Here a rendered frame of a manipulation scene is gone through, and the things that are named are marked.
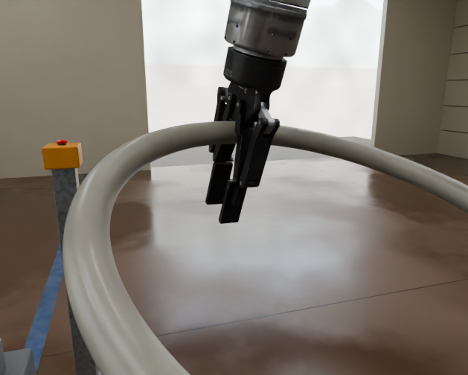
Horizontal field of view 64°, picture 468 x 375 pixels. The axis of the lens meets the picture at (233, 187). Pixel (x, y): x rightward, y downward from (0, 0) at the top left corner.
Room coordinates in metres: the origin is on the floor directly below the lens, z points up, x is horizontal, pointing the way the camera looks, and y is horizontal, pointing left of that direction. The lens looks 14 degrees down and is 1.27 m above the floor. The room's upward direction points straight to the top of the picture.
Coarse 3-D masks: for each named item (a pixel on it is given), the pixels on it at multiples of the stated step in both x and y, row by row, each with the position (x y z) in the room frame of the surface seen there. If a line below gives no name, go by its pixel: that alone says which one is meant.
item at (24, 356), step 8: (8, 352) 0.61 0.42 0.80; (16, 352) 0.61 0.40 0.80; (24, 352) 0.61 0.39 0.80; (32, 352) 0.62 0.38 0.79; (8, 360) 0.59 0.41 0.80; (16, 360) 0.59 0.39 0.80; (24, 360) 0.59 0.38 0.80; (32, 360) 0.61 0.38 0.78; (8, 368) 0.56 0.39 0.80; (16, 368) 0.56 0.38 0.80; (24, 368) 0.57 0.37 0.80; (32, 368) 0.60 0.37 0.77
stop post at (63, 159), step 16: (48, 144) 1.40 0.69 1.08; (64, 144) 1.39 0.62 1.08; (80, 144) 1.45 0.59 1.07; (48, 160) 1.33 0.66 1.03; (64, 160) 1.34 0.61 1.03; (80, 160) 1.40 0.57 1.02; (64, 176) 1.36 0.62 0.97; (64, 192) 1.35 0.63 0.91; (64, 208) 1.35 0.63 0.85; (64, 224) 1.35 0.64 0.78; (80, 336) 1.35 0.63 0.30; (80, 352) 1.35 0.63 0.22; (80, 368) 1.35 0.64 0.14; (96, 368) 1.38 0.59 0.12
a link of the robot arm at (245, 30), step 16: (240, 0) 0.45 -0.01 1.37; (256, 0) 0.44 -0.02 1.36; (240, 16) 0.45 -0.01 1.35; (256, 16) 0.44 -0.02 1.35; (272, 16) 0.44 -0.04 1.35; (288, 16) 0.44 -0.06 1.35; (304, 16) 0.46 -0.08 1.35; (240, 32) 0.45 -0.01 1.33; (256, 32) 0.44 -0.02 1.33; (272, 32) 0.44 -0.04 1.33; (288, 32) 0.45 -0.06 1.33; (240, 48) 0.47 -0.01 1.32; (256, 48) 0.45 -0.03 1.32; (272, 48) 0.45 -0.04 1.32; (288, 48) 0.46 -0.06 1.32
